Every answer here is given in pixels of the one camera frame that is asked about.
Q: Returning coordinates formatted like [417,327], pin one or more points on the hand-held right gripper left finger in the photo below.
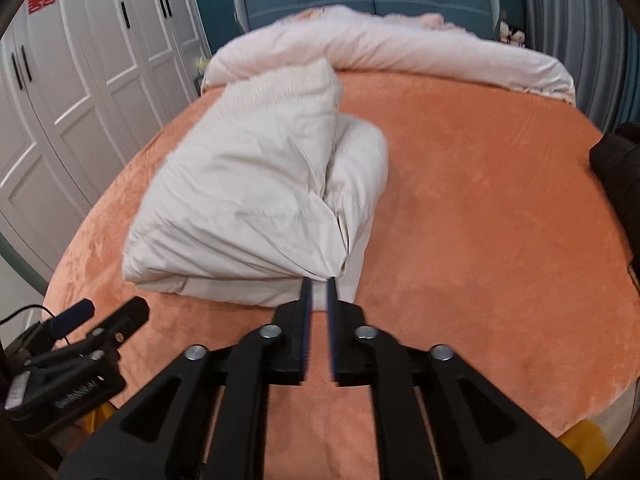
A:
[306,320]

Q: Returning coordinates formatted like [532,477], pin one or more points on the dark cloth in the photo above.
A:
[617,170]

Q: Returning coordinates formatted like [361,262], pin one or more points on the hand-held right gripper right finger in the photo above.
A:
[332,320]

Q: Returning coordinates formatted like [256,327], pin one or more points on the small plush toy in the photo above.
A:
[512,34]

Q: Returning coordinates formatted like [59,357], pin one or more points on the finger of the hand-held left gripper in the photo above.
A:
[75,314]
[125,317]

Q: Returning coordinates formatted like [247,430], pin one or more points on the yellow cloth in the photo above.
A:
[587,440]

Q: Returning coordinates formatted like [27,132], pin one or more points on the orange plush bed blanket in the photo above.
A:
[475,240]

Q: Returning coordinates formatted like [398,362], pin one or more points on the white padded jacket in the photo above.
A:
[260,180]

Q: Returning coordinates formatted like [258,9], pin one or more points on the white panelled wardrobe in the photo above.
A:
[85,85]

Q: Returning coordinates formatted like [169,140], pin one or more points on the grey pleated curtain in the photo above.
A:
[565,20]

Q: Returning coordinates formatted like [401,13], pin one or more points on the pale pink rolled duvet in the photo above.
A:
[400,45]

